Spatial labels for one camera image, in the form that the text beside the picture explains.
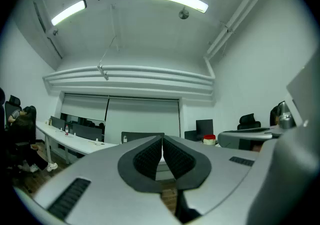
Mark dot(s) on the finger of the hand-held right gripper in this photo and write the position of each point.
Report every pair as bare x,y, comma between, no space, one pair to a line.
232,140

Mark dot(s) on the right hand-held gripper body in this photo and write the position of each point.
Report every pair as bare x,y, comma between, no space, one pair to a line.
287,169

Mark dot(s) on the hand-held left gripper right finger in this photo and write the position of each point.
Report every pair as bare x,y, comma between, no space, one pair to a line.
220,169

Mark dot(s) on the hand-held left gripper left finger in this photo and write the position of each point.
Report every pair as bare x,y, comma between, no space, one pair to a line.
105,194

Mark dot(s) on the container with red lid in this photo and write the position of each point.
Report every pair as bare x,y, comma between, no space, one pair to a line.
209,141

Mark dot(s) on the black office chair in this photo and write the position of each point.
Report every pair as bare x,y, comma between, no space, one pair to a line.
248,121
13,104

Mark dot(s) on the wide white roller blind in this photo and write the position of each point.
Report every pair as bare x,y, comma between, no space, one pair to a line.
142,116

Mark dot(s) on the narrow white roller blind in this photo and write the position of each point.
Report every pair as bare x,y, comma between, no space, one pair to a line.
85,106

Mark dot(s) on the white ceiling conduit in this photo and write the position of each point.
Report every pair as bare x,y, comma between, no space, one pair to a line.
232,24

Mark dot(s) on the round ceiling fixture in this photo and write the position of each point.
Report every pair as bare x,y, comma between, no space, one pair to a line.
183,14

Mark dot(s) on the white wall pipes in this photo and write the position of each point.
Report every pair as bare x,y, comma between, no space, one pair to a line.
150,74

